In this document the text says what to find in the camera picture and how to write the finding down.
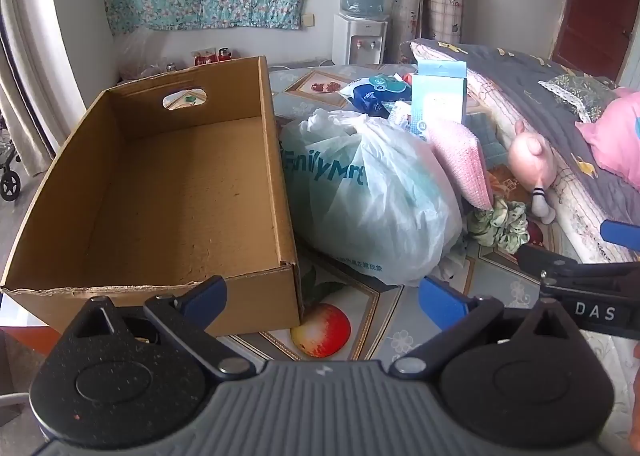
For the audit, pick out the brown cardboard box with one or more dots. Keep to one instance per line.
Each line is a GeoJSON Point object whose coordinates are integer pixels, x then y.
{"type": "Point", "coordinates": [175, 196]}

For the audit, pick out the blue white mask packet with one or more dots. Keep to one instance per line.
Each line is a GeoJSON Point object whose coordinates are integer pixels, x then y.
{"type": "Point", "coordinates": [370, 95]}

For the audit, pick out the clear plastic bag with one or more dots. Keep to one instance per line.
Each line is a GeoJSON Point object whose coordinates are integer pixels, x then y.
{"type": "Point", "coordinates": [140, 55]}

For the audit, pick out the pink plush doll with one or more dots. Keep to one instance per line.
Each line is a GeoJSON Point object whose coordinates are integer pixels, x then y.
{"type": "Point", "coordinates": [530, 155]}

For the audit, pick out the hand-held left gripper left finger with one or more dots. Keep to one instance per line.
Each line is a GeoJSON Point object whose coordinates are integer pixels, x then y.
{"type": "Point", "coordinates": [207, 293]}

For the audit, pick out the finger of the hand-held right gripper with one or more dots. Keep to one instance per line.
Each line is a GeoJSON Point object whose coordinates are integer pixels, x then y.
{"type": "Point", "coordinates": [622, 236]}
{"type": "Point", "coordinates": [545, 260]}

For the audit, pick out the wall socket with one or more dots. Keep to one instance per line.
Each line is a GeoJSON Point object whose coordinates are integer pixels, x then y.
{"type": "Point", "coordinates": [308, 20]}

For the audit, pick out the teal checked towel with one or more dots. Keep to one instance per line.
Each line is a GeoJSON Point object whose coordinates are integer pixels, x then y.
{"type": "Point", "coordinates": [487, 135]}

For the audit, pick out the wheelchair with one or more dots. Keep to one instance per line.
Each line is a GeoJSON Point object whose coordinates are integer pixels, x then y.
{"type": "Point", "coordinates": [10, 186]}

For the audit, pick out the pink pillow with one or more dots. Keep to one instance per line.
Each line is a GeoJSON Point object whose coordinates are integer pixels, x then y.
{"type": "Point", "coordinates": [615, 135]}

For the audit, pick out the floral rolled mat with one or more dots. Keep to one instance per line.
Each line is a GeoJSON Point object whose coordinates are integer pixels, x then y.
{"type": "Point", "coordinates": [407, 5]}

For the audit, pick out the checked rolled mat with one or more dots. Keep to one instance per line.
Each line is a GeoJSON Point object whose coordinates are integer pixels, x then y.
{"type": "Point", "coordinates": [445, 0]}

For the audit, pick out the brown door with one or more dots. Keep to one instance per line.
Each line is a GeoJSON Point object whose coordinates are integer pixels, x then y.
{"type": "Point", "coordinates": [595, 20]}

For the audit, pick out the green scrunchie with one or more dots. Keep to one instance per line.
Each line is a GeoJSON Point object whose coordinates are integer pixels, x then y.
{"type": "Point", "coordinates": [500, 226]}

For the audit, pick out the blue white carton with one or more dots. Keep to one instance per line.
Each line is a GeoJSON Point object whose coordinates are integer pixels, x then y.
{"type": "Point", "coordinates": [440, 100]}

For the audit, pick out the white water dispenser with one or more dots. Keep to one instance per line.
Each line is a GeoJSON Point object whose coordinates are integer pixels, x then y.
{"type": "Point", "coordinates": [360, 35]}

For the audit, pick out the grey quilt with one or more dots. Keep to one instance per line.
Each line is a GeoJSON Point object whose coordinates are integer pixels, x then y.
{"type": "Point", "coordinates": [525, 80]}

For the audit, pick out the white plastic bag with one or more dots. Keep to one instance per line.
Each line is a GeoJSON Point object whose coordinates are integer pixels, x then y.
{"type": "Point", "coordinates": [380, 206]}

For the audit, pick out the lace trimmed pillow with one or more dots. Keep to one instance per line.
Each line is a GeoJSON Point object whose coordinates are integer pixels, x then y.
{"type": "Point", "coordinates": [575, 90]}

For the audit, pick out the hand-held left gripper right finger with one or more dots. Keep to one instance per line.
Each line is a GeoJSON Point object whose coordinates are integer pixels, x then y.
{"type": "Point", "coordinates": [442, 301]}

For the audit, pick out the pink cloth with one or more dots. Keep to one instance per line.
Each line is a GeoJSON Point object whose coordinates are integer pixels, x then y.
{"type": "Point", "coordinates": [460, 155]}

